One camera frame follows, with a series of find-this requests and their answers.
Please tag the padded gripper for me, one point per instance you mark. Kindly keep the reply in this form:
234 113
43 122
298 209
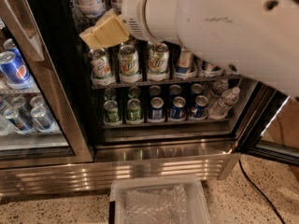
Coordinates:
135 12

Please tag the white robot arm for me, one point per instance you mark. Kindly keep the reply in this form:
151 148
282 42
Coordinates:
256 38

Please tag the stainless steel fridge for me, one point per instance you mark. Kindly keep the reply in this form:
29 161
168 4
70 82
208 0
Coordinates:
127 149

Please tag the left glass fridge door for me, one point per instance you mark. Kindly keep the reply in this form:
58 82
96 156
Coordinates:
46 40

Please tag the rear water bottle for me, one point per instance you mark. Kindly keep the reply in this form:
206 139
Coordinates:
218 87

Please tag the water bottle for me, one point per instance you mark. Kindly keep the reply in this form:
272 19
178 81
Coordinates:
218 87
227 100

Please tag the front water bottle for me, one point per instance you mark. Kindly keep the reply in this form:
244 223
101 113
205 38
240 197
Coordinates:
227 100

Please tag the open right fridge door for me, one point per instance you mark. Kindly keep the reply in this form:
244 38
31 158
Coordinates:
272 128

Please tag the front middle 7up can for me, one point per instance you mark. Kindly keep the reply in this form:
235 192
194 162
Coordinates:
128 60

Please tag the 7up can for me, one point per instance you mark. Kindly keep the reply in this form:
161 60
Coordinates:
100 63
158 58
128 60

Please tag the front left 7up can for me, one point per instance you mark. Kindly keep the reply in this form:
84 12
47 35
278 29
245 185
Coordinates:
100 63

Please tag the front right 7up can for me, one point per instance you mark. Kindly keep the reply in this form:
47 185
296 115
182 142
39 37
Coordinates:
158 58

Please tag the front green can left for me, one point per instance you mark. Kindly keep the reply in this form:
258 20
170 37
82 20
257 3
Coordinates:
112 114

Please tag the green can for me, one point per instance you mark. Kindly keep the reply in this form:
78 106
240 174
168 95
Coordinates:
133 110
112 114

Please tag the front green can right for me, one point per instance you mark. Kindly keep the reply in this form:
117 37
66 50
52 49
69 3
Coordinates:
133 110

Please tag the red bull can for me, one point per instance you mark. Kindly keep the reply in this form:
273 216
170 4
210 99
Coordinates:
210 67
184 63

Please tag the front pepsi can left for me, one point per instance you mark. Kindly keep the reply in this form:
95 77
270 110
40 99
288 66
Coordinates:
156 108

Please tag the large pepsi can behind glass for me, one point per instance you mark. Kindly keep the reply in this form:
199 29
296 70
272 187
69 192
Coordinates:
14 68

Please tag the front pepsi can middle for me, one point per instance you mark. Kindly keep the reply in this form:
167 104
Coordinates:
178 108

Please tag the silver can behind glass right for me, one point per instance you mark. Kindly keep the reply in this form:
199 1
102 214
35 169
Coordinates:
42 117

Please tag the silver can behind glass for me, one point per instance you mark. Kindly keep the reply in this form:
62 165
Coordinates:
42 117
13 115

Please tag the front pepsi can right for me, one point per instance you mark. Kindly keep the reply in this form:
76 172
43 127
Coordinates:
198 106

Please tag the silver can behind glass left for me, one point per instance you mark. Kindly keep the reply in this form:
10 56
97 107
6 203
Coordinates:
13 115

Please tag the clear plastic bin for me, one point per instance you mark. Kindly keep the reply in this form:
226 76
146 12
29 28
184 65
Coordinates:
195 195

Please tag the bubble wrap sheet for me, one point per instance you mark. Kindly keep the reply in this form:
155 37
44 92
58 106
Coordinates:
157 206

